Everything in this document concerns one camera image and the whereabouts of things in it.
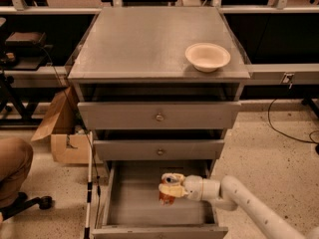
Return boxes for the grey drawer cabinet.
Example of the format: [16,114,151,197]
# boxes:
[67,6,252,239]

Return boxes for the brown cardboard box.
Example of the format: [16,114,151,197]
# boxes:
[31,87,91,164]

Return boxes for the red coke can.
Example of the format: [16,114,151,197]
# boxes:
[159,192,175,205]

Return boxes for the black cable beside cabinet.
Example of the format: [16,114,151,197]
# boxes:
[39,45,102,229]

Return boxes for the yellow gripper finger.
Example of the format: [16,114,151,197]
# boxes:
[161,173,185,184]
[159,183,187,198]

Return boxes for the black cable on floor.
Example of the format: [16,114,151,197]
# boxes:
[267,98,319,156]

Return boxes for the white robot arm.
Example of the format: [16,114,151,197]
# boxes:
[159,173,319,239]

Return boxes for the person's tan trouser legs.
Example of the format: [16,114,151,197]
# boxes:
[0,137,33,210]

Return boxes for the grey top drawer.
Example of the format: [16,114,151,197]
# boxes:
[78,84,240,129]

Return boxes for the grey open bottom drawer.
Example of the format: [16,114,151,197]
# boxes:
[93,160,228,239]

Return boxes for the grey middle drawer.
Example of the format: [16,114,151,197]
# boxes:
[94,129,224,160]

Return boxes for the white and black pole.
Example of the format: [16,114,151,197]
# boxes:
[83,132,93,239]

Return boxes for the black chair base with wheel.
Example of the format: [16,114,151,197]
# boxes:
[0,192,53,220]

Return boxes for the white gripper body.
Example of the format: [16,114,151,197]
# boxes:
[183,175,202,201]

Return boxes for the black device on stand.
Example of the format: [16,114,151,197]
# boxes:
[0,31,54,126]

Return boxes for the white paper bowl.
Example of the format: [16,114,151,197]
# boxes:
[185,43,230,73]

